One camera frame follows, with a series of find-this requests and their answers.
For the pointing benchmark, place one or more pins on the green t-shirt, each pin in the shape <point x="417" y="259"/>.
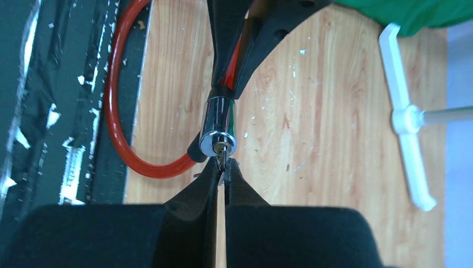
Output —
<point x="411" y="15"/>

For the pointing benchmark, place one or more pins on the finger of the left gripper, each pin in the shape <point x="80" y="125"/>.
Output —
<point x="226" y="23"/>
<point x="264" y="33"/>

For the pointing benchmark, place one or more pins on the red cable lock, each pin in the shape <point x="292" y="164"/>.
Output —
<point x="194" y="153"/>

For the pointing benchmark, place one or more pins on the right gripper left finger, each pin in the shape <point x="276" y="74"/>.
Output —
<point x="178" y="233"/>

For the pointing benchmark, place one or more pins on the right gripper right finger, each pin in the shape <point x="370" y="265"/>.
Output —
<point x="262" y="235"/>

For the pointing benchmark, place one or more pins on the white clothes rack stand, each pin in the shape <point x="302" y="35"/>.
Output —
<point x="407" y="119"/>

